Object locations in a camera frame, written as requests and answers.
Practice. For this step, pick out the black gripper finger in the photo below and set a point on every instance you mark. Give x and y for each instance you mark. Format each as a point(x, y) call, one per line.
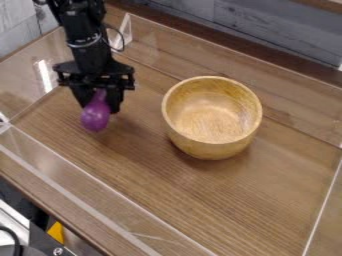
point(83, 95)
point(113, 99)

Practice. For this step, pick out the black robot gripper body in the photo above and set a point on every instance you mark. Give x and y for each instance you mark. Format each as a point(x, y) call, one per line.
point(93, 68)

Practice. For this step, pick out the purple toy eggplant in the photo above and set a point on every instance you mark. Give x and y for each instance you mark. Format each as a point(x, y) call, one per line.
point(96, 112)

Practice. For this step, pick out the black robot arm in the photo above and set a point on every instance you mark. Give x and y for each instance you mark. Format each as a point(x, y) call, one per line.
point(81, 19)

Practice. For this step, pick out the brown wooden bowl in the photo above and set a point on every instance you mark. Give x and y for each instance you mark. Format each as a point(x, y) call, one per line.
point(212, 114)

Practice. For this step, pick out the clear acrylic table barrier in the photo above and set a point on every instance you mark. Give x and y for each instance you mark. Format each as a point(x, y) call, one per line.
point(125, 190)

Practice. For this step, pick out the yellow black device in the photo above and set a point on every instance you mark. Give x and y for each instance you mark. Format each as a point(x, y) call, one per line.
point(45, 242)

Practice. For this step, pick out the clear acrylic corner bracket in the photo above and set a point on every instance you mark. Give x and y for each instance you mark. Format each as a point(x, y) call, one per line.
point(120, 34)

